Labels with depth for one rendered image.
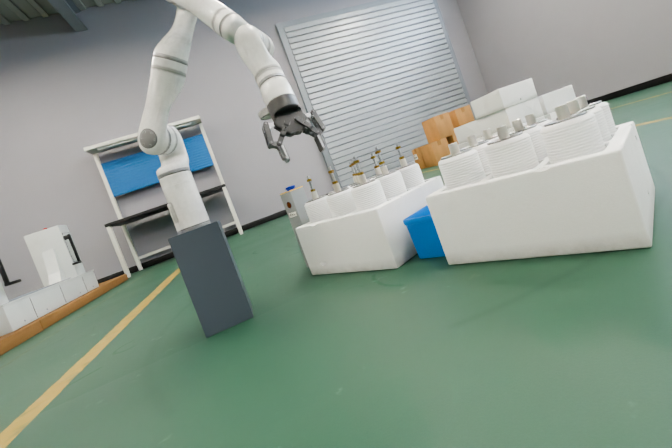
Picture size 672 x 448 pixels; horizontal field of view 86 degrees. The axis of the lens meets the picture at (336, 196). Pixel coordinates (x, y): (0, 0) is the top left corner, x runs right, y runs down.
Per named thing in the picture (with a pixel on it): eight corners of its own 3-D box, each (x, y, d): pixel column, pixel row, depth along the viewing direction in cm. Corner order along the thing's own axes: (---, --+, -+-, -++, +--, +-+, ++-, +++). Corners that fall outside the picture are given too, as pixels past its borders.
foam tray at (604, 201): (652, 248, 62) (620, 149, 61) (448, 265, 89) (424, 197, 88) (655, 189, 89) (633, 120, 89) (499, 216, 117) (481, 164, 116)
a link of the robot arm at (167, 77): (144, 53, 98) (166, 62, 108) (130, 150, 102) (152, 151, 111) (174, 60, 97) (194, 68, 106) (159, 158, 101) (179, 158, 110)
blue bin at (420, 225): (448, 256, 95) (434, 214, 94) (414, 260, 103) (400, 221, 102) (489, 220, 116) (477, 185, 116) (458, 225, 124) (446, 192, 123)
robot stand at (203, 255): (206, 338, 101) (167, 239, 100) (210, 323, 115) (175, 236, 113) (254, 317, 105) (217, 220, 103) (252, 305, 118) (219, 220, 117)
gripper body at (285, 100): (266, 95, 82) (282, 131, 80) (299, 87, 85) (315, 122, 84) (262, 112, 89) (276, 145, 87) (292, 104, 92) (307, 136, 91)
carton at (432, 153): (453, 159, 462) (446, 137, 460) (438, 165, 456) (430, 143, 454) (441, 162, 490) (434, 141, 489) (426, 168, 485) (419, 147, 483)
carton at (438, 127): (455, 133, 465) (448, 111, 463) (441, 139, 458) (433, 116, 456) (442, 138, 493) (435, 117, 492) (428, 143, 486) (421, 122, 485)
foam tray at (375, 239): (397, 268, 101) (376, 208, 100) (311, 275, 129) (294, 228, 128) (457, 223, 128) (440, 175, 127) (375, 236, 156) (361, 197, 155)
